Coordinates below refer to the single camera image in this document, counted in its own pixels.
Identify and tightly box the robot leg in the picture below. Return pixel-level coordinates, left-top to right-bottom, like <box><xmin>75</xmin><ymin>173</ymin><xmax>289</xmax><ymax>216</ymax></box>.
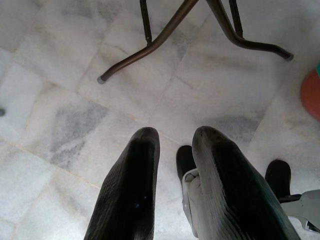
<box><xmin>264</xmin><ymin>159</ymin><xmax>320</xmax><ymax>232</ymax></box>
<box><xmin>175</xmin><ymin>144</ymin><xmax>202</xmax><ymax>240</ymax></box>

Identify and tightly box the marble-pattern folding table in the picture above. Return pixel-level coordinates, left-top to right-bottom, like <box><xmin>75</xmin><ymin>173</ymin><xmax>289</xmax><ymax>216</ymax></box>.
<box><xmin>96</xmin><ymin>0</ymin><xmax>295</xmax><ymax>84</ymax></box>

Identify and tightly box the robot left leg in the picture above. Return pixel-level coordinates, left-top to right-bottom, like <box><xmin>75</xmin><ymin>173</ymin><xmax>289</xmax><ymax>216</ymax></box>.
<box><xmin>175</xmin><ymin>144</ymin><xmax>202</xmax><ymax>240</ymax></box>

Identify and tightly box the robot right leg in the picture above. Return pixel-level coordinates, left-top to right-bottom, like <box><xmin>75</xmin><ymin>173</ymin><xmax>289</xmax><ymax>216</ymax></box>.
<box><xmin>264</xmin><ymin>159</ymin><xmax>320</xmax><ymax>232</ymax></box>

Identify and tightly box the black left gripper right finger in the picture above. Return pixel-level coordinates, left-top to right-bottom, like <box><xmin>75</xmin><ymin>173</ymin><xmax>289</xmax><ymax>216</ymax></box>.
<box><xmin>191</xmin><ymin>125</ymin><xmax>301</xmax><ymax>240</ymax></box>

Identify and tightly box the red plastic stool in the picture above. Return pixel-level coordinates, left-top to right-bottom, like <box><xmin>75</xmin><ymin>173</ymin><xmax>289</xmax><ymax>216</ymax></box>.
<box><xmin>300</xmin><ymin>62</ymin><xmax>320</xmax><ymax>123</ymax></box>

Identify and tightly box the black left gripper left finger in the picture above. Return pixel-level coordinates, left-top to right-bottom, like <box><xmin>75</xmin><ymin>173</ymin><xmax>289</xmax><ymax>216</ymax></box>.
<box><xmin>83</xmin><ymin>126</ymin><xmax>161</xmax><ymax>240</ymax></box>

